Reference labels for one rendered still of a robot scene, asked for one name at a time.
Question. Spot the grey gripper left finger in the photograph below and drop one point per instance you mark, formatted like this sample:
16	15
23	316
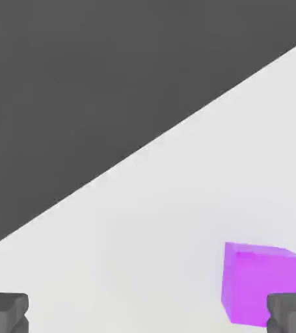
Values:
3	313

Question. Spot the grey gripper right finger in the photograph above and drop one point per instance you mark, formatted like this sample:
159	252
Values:
292	314

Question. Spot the small purple cube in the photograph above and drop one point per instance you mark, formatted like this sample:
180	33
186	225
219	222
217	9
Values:
251	278

